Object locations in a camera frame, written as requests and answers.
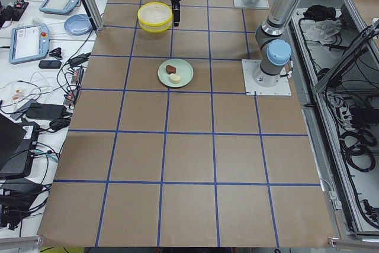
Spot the black power adapter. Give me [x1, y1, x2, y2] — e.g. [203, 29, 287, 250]
[25, 103, 66, 120]

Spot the centre yellow bamboo steamer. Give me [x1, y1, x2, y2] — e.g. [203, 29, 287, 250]
[137, 2, 173, 33]

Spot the teach pendant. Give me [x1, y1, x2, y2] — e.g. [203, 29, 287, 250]
[39, 0, 79, 15]
[9, 24, 50, 65]

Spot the near teach pendant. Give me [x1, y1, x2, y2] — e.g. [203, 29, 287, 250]
[9, 24, 50, 65]

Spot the blue plate on desk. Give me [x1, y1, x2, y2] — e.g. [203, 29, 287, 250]
[63, 14, 92, 36]

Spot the black laptop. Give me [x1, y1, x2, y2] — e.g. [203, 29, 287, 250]
[1, 115, 40, 180]

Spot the brown steamed bun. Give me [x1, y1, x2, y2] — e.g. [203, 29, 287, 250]
[165, 65, 176, 75]

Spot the mint green plate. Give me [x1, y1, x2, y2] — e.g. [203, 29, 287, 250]
[158, 59, 194, 88]

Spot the far teach pendant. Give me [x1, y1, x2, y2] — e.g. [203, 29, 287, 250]
[39, 0, 79, 15]

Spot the white steamed bun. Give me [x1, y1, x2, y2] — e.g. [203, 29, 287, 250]
[169, 73, 181, 84]

